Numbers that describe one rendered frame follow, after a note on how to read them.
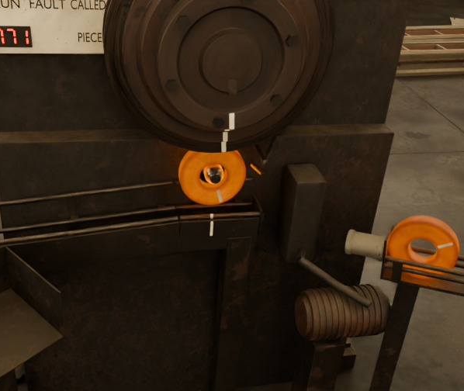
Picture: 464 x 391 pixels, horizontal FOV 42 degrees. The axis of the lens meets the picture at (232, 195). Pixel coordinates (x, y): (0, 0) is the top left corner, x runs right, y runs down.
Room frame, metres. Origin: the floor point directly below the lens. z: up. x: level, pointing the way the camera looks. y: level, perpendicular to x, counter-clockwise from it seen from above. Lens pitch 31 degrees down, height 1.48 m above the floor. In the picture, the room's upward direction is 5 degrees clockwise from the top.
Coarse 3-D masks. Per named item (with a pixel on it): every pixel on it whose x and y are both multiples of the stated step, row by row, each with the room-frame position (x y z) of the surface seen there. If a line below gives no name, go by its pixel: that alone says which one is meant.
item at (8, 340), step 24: (0, 264) 0.99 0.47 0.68; (24, 264) 0.95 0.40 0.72; (0, 288) 0.99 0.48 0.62; (24, 288) 0.96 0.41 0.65; (48, 288) 0.90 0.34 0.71; (0, 312) 0.93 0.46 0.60; (24, 312) 0.93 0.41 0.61; (48, 312) 0.90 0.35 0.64; (0, 336) 0.87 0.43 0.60; (24, 336) 0.87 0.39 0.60; (48, 336) 0.87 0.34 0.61; (0, 360) 0.81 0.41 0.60; (24, 360) 0.81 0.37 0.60; (0, 384) 0.84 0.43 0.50
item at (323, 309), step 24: (360, 288) 1.21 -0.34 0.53; (312, 312) 1.12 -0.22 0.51; (336, 312) 1.13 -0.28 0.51; (360, 312) 1.14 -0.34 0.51; (384, 312) 1.15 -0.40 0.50; (312, 336) 1.10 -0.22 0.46; (336, 336) 1.11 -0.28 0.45; (360, 336) 1.13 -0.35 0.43; (312, 360) 1.11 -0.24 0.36; (336, 360) 1.13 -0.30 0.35; (312, 384) 1.11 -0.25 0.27
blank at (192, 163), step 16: (192, 160) 1.19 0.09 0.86; (208, 160) 1.20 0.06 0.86; (224, 160) 1.21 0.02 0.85; (240, 160) 1.22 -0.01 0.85; (192, 176) 1.19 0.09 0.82; (224, 176) 1.23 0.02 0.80; (240, 176) 1.22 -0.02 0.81; (192, 192) 1.19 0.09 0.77; (208, 192) 1.20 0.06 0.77; (224, 192) 1.21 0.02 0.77
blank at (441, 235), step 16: (400, 224) 1.17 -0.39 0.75; (416, 224) 1.15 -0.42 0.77; (432, 224) 1.13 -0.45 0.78; (400, 240) 1.16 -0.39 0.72; (432, 240) 1.13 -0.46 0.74; (448, 240) 1.12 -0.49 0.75; (400, 256) 1.15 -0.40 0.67; (416, 256) 1.16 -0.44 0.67; (432, 256) 1.15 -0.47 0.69; (448, 256) 1.11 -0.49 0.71
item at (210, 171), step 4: (212, 164) 1.21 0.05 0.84; (216, 164) 1.21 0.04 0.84; (204, 168) 1.21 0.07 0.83; (208, 168) 1.20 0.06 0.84; (212, 168) 1.19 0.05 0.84; (216, 168) 1.19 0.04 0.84; (220, 168) 1.20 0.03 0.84; (204, 172) 1.20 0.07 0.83; (208, 172) 1.19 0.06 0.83; (212, 172) 1.18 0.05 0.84; (216, 172) 1.19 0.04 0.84; (220, 172) 1.19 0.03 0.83; (208, 176) 1.18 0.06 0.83; (212, 176) 1.18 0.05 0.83; (216, 176) 1.18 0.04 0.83; (220, 176) 1.18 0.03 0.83; (208, 180) 1.19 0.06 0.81; (212, 180) 1.18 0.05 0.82; (216, 180) 1.18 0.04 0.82; (220, 180) 1.18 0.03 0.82
